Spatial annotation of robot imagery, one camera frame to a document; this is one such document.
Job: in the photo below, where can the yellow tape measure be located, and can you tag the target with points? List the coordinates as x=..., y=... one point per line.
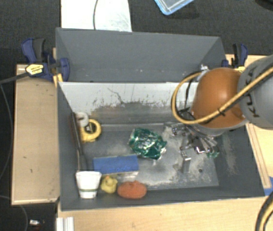
x=90, y=131

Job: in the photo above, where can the grey metal bin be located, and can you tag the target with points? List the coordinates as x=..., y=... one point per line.
x=131, y=56

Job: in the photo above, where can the green crumpled foil packet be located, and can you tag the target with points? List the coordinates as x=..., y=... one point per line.
x=147, y=143

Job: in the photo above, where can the white paper cup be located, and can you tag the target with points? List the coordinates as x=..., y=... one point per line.
x=88, y=182

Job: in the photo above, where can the orange-brown round sponge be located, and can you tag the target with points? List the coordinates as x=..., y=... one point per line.
x=132, y=189

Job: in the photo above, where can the pale wood board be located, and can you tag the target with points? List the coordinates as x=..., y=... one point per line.
x=35, y=141

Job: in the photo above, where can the blue sponge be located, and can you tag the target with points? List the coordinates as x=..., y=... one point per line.
x=115, y=163

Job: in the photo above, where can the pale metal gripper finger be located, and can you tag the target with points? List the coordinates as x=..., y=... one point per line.
x=186, y=163
x=184, y=144

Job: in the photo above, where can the yellow rubber duck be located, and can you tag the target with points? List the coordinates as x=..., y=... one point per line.
x=108, y=184

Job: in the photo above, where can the silver flat packet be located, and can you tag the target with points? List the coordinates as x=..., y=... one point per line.
x=127, y=177

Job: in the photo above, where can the white tape roll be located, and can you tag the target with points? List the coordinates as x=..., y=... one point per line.
x=82, y=119

